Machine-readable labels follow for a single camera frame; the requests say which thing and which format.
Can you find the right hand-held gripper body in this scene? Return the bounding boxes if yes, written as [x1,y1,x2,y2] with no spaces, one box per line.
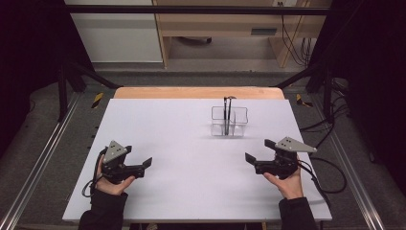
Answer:
[255,136,318,180]

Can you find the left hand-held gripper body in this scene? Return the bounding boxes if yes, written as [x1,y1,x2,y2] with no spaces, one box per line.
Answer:
[101,140,147,185]

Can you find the clear plastic organizer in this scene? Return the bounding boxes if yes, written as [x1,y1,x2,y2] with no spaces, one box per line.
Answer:
[210,105,249,138]

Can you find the person's left hand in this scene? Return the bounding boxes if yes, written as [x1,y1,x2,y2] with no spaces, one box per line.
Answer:
[95,155,137,196]

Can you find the person's right hand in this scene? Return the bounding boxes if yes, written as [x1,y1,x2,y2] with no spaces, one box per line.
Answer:
[262,157,305,200]

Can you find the yellow clamp right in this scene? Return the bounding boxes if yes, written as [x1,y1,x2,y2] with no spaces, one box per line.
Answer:
[295,93,314,108]

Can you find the yellow clamp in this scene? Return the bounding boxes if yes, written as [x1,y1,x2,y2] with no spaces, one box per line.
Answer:
[295,93,314,108]
[90,92,104,109]

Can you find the yellow clamp left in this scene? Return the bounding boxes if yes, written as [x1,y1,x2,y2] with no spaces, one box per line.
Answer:
[90,92,104,109]

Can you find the white table board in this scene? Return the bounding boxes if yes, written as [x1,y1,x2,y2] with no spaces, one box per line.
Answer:
[62,98,333,222]

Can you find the black metal stand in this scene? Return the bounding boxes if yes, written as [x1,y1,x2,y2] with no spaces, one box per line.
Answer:
[274,63,334,123]
[56,60,124,123]

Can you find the wooden table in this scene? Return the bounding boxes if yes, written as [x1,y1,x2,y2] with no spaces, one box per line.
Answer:
[113,86,285,101]

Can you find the black curtain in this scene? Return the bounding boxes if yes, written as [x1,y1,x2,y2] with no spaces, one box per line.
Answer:
[0,0,97,154]
[307,0,406,196]

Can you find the white cabinet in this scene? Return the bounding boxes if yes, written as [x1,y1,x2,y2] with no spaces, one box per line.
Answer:
[64,0,164,64]

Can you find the wooden desk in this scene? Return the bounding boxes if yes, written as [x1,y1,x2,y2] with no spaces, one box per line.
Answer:
[152,0,333,69]

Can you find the black floor cables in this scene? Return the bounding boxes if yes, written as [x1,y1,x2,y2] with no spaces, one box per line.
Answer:
[300,78,352,157]

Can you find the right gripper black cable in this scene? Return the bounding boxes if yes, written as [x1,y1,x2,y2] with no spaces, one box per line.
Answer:
[296,156,348,206]

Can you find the aluminium rail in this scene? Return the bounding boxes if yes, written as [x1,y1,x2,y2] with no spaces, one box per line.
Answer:
[0,92,82,230]
[310,92,387,230]

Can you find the black hanging cables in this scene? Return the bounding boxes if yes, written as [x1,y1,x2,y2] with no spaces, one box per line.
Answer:
[277,1,315,66]

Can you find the black horizontal frame bar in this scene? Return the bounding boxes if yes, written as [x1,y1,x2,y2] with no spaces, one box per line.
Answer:
[63,4,331,16]

